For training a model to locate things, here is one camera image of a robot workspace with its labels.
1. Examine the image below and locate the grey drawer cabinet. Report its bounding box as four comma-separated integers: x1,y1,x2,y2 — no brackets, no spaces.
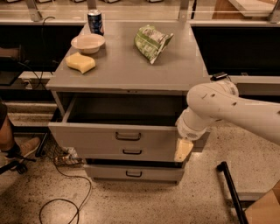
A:
45,20,215,186

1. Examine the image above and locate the black floor cable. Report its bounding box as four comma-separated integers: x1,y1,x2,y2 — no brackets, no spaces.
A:
38,158,93,224

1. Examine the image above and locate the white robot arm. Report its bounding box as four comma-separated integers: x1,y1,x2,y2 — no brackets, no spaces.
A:
174,80,280,162

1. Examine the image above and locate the black metal frame leg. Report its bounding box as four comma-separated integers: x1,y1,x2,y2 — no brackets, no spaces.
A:
217,161,249,224

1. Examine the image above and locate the tan shoe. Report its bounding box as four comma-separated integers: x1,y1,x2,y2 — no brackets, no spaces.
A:
5,136,41,161

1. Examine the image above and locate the black power adapter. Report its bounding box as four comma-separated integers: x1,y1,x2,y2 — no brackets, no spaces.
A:
211,72,228,81

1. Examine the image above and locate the white bowl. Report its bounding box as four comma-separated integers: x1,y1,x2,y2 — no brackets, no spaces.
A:
71,33,105,54

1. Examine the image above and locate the grey drawer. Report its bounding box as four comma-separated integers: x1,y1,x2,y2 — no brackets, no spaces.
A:
49,94,186,149
84,164,185,182
76,147,192,162

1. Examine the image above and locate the person's leg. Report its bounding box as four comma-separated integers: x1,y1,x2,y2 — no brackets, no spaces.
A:
0,103,20,159

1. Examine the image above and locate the green chip bag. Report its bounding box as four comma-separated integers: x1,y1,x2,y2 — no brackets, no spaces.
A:
134,24,173,65

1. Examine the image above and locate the grey middle drawer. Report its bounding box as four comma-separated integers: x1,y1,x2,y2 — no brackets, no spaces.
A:
76,147,192,162

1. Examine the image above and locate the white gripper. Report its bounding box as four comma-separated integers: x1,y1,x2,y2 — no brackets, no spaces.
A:
174,107,217,162

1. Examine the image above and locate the wire basket with items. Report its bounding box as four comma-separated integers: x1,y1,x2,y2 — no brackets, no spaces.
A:
44,141,83,166

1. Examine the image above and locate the cardboard box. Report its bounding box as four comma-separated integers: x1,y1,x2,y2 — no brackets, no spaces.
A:
245,180,280,224

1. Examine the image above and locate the black chair base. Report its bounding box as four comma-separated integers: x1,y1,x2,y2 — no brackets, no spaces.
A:
0,157,35,175

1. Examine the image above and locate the blue soda can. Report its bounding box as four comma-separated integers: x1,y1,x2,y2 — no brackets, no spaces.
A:
87,10,104,36

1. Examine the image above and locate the yellow sponge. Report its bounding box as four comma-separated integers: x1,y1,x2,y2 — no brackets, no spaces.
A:
66,52,95,74

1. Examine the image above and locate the grey bottom drawer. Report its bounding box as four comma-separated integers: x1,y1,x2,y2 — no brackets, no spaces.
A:
84,164,185,182

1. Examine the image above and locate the grey top drawer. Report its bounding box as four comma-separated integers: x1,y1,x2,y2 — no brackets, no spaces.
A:
49,94,186,149

